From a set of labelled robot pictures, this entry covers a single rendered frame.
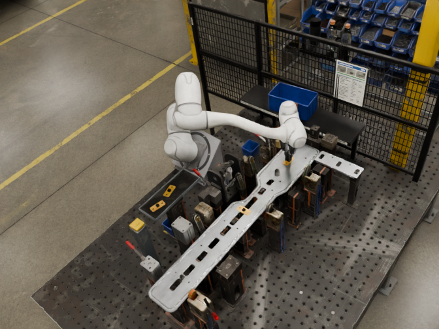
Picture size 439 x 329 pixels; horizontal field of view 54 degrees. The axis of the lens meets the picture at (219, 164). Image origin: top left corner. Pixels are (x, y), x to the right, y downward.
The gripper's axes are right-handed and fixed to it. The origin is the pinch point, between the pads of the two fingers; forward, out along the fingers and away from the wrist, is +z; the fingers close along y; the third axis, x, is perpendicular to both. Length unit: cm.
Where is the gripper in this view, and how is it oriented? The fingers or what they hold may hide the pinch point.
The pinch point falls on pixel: (288, 156)
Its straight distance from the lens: 270.0
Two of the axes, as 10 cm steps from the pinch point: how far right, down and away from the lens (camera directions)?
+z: 1.2, 6.9, 7.1
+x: 6.3, -6.0, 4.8
